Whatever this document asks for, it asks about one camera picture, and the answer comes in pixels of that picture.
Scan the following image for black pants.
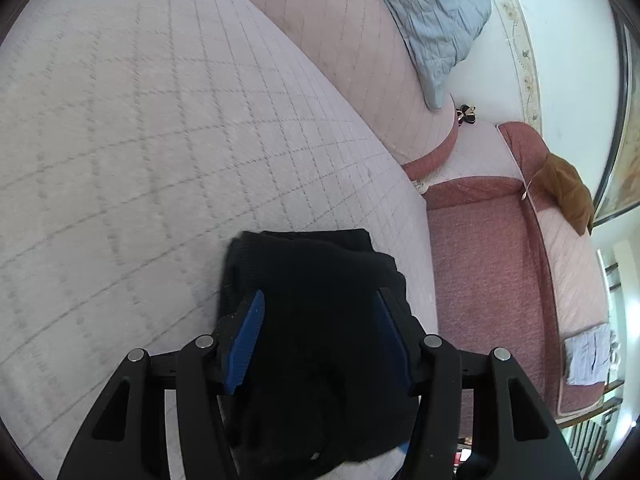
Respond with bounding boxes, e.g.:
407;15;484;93
218;229;418;479

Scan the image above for light blue folded cloth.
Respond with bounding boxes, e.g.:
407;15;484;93
564;323;611;386

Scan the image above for brown cloth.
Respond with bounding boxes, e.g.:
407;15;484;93
530;153;594;235

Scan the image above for black bow hair clip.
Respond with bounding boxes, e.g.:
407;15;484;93
456;104;476;125

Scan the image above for grey-blue quilted pillow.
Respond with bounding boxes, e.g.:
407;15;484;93
384;0;491;110

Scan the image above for pink quilted bolster cushion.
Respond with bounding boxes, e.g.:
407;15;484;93
250;0;458;181

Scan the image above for red upholstered bed frame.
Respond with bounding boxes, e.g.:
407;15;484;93
424;122;608;418

